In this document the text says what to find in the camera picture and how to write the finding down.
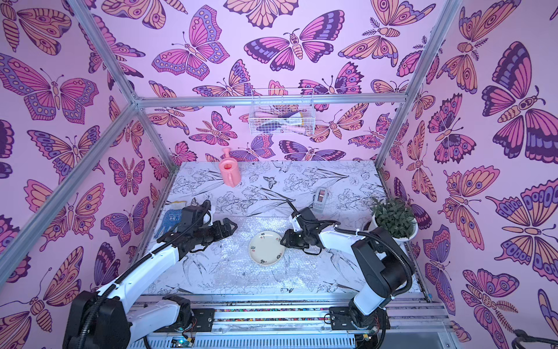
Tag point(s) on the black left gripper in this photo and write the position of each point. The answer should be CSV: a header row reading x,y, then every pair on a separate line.
x,y
227,232

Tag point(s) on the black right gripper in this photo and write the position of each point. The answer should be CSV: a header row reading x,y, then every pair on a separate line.
x,y
298,238

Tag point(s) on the clear bubble wrap sheet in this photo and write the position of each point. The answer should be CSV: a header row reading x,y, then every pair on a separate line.
x,y
225,268

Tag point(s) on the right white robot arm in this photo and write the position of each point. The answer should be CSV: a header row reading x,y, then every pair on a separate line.
x,y
387,270

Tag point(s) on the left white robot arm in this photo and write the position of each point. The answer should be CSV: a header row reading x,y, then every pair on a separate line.
x,y
105,319

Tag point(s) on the blue dotted work glove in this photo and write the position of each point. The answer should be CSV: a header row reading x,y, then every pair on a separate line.
x,y
170,215

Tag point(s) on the pink plastic watering can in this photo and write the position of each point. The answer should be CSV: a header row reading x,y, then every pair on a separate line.
x,y
230,170

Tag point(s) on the tape dispenser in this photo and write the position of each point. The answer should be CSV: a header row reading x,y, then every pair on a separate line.
x,y
319,199

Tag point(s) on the green potted plant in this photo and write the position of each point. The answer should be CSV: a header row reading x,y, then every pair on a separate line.
x,y
395,217

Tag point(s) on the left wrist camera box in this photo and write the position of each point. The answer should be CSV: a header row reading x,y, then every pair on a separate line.
x,y
194,217

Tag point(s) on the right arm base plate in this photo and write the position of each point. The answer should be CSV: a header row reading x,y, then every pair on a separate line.
x,y
351,319

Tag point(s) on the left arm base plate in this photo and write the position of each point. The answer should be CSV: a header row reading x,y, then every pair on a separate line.
x,y
190,318

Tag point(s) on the white wire wall basket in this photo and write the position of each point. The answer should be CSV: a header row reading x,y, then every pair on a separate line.
x,y
281,110

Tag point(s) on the aluminium frame post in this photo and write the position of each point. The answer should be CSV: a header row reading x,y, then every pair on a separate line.
x,y
87,21

